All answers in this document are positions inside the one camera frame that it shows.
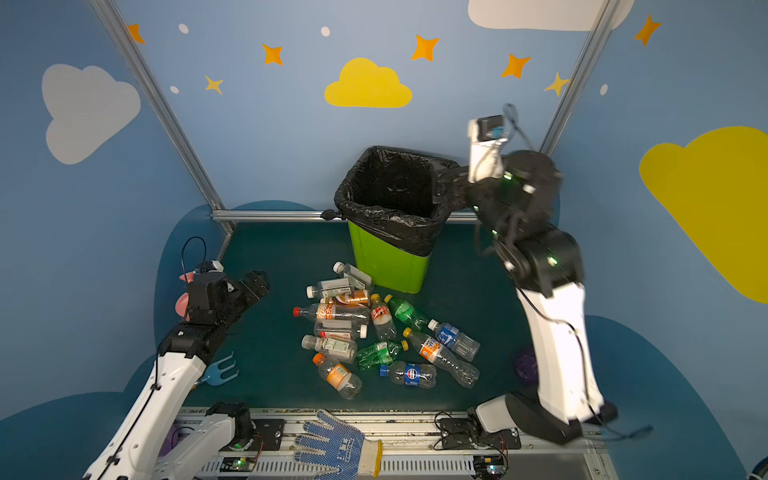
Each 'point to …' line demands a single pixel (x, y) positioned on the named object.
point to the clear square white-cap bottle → (353, 273)
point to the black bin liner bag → (387, 197)
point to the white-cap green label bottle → (334, 349)
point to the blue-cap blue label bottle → (462, 345)
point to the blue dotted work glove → (342, 452)
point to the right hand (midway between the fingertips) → (466, 155)
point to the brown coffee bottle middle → (358, 298)
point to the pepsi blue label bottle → (412, 374)
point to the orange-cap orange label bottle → (339, 377)
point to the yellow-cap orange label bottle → (460, 370)
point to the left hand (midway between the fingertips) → (259, 281)
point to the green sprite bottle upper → (406, 312)
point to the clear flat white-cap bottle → (330, 288)
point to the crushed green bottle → (380, 353)
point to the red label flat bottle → (341, 328)
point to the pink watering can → (182, 301)
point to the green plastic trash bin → (389, 266)
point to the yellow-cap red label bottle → (382, 318)
